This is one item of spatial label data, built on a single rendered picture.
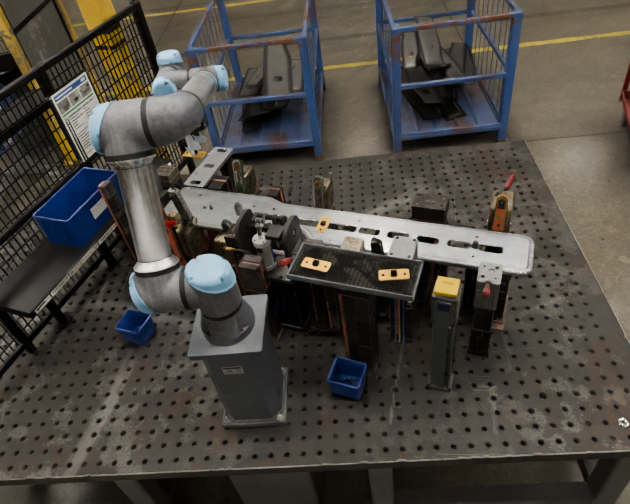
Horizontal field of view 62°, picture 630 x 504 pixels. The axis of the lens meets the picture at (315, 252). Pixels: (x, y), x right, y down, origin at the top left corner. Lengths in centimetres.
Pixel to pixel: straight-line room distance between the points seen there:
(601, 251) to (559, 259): 115
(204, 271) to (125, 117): 40
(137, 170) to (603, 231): 279
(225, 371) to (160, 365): 53
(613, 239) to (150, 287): 273
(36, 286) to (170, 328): 49
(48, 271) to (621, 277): 275
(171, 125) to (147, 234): 27
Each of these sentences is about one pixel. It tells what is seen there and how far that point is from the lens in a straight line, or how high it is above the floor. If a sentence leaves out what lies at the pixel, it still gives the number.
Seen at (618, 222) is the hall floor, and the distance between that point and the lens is 359.
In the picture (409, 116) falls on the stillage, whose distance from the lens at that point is 415.
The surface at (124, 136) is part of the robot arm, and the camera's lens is 130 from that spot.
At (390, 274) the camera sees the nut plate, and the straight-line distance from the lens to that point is 147.
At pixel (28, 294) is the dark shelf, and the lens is 203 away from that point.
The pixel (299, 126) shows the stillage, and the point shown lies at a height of 17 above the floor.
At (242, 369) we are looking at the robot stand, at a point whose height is 101.
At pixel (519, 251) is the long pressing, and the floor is 100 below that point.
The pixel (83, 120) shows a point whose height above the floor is 129.
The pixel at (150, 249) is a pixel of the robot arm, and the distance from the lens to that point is 136.
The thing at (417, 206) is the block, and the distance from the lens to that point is 190.
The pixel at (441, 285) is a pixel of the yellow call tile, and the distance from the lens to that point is 145.
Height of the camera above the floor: 223
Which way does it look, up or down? 43 degrees down
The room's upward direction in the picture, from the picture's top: 10 degrees counter-clockwise
